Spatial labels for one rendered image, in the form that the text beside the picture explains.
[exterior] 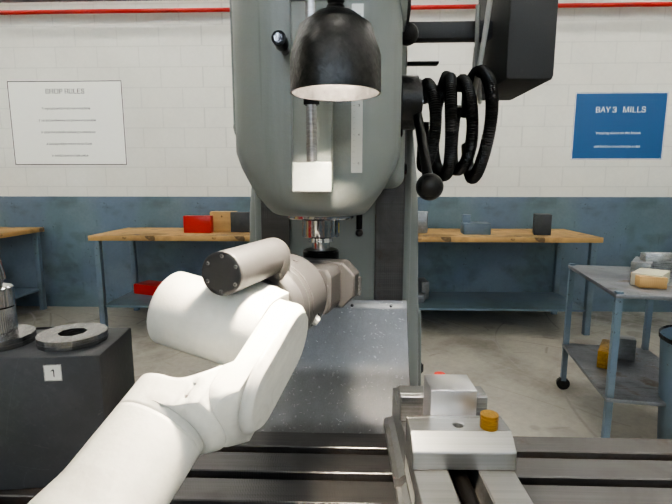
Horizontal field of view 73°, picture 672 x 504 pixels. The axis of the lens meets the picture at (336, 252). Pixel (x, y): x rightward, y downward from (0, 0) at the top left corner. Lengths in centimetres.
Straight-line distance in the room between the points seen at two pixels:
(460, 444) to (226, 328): 35
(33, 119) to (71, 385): 523
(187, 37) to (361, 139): 480
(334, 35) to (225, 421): 28
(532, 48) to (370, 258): 48
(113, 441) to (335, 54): 29
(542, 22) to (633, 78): 475
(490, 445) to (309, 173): 39
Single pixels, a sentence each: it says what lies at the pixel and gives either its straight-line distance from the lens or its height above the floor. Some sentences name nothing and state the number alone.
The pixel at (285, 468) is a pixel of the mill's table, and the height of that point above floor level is 94.
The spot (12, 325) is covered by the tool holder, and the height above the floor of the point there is 115.
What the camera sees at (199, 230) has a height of 90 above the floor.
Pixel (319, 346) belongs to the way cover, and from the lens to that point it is 98.
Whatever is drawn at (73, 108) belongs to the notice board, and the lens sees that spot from 563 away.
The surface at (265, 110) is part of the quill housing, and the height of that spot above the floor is 143.
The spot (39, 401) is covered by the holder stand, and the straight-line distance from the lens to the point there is 74.
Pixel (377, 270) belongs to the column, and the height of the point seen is 116.
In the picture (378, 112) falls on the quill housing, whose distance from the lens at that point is 51.
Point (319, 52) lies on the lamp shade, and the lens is 36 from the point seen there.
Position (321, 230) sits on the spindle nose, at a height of 129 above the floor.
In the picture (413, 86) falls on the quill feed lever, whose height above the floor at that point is 147.
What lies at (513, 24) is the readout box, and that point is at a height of 160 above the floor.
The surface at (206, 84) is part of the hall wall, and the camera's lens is 511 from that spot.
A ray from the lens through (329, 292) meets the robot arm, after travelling 51.
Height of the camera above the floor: 135
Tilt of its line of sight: 9 degrees down
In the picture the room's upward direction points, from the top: straight up
